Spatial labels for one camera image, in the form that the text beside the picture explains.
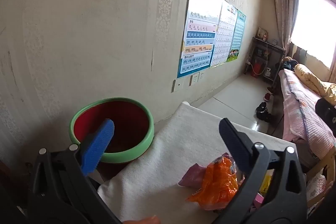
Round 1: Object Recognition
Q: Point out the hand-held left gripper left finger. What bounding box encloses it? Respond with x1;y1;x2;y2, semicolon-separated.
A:
26;118;122;224

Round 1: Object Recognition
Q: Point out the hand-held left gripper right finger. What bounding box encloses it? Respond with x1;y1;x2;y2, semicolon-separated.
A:
219;118;308;224

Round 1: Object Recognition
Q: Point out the red bin with green rim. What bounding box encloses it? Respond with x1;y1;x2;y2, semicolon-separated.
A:
69;97;155;182

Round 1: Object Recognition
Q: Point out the orange snack wrapper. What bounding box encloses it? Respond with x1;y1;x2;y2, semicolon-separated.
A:
186;153;246;210

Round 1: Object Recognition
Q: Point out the person's left hand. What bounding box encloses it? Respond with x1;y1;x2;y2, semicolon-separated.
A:
123;216;161;224

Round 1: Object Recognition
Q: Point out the bed with pink bedspread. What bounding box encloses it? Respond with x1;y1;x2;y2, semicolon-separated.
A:
278;69;336;159

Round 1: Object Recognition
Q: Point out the yellow patterned blanket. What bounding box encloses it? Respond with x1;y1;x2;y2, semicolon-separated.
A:
294;64;336;106

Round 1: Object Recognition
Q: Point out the purple snack wrapper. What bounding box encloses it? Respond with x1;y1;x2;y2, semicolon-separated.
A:
178;164;208;189

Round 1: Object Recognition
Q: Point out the wooden chair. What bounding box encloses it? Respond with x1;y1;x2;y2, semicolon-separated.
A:
304;147;336;211

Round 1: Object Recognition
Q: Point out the small pink wrapper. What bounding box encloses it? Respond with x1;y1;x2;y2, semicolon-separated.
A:
252;193;264;207

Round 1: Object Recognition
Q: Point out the dark clothes pile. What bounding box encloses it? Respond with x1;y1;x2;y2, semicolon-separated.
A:
282;56;298;71

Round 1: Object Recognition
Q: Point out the white table cloth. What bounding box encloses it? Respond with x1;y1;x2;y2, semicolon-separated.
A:
97;101;297;224

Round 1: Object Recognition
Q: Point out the floral seat cushion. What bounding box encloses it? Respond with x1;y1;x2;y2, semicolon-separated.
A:
306;174;328;201

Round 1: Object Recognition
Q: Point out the red bag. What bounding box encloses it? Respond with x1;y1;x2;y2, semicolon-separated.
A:
249;61;265;77

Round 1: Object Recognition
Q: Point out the bright window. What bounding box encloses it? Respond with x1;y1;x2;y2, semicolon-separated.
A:
291;0;336;67

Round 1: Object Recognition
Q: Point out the metal shelf rack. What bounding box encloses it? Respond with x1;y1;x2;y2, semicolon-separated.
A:
245;36;286;85

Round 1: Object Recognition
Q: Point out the small carton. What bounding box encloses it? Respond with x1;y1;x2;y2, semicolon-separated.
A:
257;27;269;41

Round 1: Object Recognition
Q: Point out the patterned curtain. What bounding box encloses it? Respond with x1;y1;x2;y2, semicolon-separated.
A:
272;0;301;56

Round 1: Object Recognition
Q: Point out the white chart wall poster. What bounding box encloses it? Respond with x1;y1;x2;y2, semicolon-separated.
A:
210;1;238;68

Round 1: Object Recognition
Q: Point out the teal chart wall poster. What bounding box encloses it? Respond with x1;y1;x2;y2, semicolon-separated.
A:
226;9;247;63

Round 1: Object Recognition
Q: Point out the large blue letter wall poster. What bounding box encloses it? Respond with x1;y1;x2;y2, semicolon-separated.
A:
176;0;223;79

